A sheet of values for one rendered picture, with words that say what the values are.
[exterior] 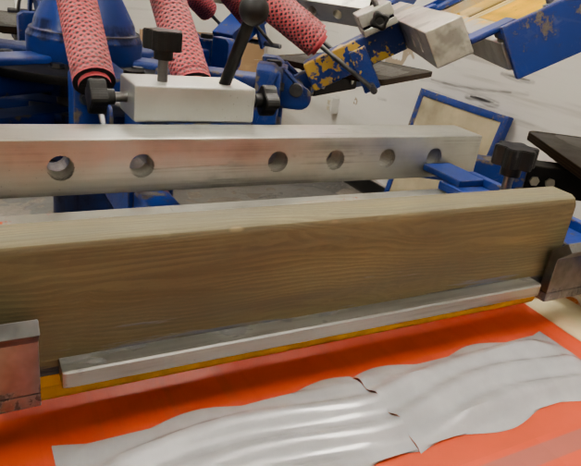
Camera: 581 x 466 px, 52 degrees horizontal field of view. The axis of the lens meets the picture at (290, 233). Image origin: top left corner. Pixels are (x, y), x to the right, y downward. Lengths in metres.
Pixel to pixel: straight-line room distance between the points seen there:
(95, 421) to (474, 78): 2.87
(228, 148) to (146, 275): 0.27
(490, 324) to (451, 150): 0.29
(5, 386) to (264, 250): 0.14
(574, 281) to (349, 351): 0.20
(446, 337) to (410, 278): 0.07
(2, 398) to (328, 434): 0.16
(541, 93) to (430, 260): 2.45
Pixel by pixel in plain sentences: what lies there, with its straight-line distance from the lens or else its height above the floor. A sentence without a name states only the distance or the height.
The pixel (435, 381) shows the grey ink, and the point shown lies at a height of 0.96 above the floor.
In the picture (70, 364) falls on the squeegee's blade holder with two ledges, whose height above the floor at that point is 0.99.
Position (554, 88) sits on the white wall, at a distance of 2.80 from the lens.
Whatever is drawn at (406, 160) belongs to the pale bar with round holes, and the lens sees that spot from 0.69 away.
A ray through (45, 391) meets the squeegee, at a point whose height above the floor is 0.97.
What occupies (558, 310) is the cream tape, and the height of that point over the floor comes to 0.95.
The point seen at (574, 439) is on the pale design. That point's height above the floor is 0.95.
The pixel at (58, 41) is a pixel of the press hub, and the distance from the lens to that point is 1.07.
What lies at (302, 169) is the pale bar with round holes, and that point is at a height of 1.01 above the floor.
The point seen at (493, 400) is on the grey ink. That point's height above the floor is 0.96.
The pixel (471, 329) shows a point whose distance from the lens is 0.48.
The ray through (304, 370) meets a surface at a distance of 0.39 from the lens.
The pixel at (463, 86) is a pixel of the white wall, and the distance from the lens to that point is 3.15.
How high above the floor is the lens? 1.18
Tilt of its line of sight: 23 degrees down
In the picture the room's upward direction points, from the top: 8 degrees clockwise
